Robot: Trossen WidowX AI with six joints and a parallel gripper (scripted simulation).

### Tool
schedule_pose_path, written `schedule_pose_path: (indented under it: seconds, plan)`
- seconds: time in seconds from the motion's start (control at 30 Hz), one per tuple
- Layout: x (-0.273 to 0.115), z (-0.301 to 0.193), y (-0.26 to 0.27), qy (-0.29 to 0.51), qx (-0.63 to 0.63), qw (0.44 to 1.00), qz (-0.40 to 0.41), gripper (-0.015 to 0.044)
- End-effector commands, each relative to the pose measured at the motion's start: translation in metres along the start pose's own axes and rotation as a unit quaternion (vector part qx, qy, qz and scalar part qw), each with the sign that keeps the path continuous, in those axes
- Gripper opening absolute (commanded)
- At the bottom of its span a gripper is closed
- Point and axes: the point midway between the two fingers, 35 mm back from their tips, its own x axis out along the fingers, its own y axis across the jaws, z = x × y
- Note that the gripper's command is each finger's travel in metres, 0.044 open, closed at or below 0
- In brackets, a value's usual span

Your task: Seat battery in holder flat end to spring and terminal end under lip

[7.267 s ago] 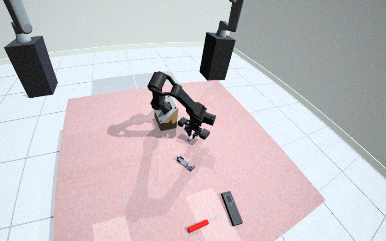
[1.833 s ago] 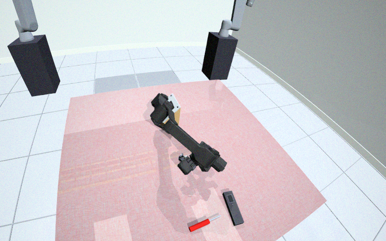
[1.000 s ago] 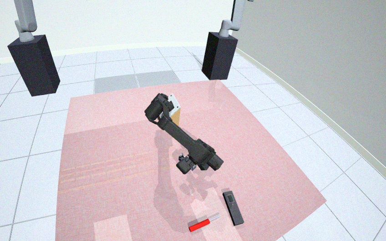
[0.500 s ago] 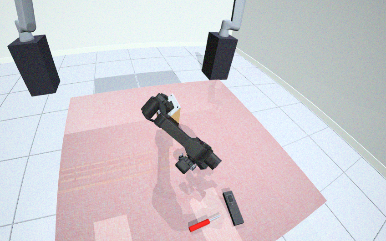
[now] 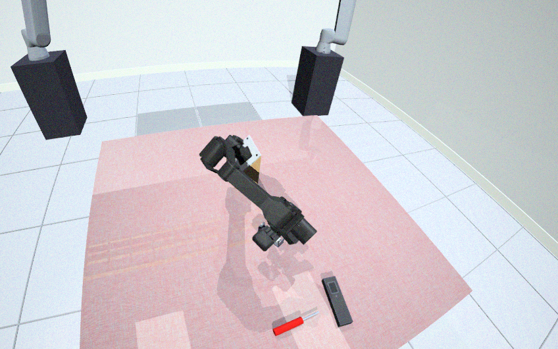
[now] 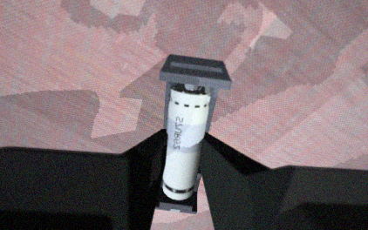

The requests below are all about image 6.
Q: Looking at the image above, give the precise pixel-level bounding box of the white cylindrical battery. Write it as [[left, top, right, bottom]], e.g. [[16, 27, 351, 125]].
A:
[[163, 85, 211, 200]]

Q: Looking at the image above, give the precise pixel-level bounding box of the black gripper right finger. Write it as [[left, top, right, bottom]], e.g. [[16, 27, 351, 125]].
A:
[[199, 132, 368, 230]]

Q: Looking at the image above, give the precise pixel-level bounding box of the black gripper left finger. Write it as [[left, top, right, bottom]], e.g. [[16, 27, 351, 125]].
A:
[[0, 129, 168, 230]]

